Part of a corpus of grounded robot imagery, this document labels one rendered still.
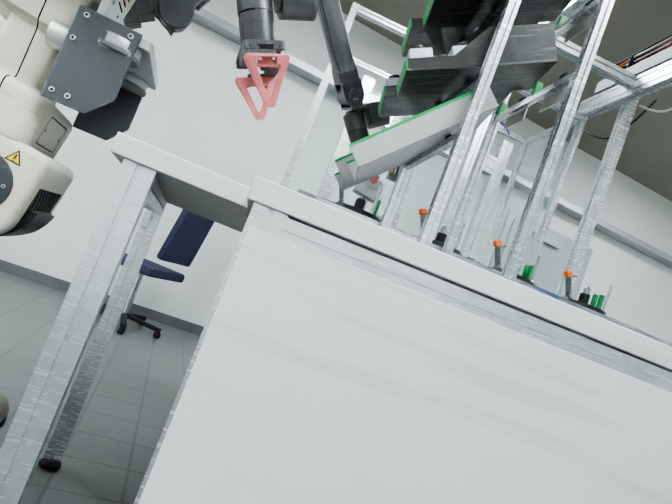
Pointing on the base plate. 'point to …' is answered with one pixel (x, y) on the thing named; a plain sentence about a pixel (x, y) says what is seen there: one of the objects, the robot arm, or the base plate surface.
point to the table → (188, 183)
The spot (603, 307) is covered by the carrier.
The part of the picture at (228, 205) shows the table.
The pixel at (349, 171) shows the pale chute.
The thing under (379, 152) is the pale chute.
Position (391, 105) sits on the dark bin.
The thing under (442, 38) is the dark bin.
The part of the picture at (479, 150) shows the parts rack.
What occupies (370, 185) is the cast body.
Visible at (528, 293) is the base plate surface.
